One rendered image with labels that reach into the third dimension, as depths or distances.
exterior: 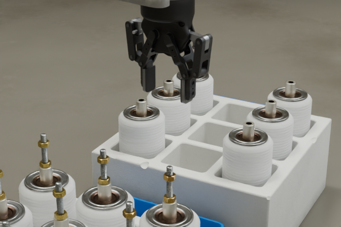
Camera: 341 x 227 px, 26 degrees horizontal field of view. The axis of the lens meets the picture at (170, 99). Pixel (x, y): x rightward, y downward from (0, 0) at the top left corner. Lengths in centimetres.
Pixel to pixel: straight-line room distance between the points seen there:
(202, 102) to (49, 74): 86
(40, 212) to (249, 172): 40
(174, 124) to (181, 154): 7
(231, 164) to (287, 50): 128
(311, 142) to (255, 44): 116
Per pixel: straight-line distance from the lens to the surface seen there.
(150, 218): 116
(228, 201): 141
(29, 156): 192
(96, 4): 319
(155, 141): 150
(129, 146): 150
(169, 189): 114
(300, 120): 161
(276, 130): 149
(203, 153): 155
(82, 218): 121
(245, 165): 140
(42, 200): 125
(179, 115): 159
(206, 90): 168
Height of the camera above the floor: 88
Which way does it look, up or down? 23 degrees down
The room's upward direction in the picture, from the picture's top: straight up
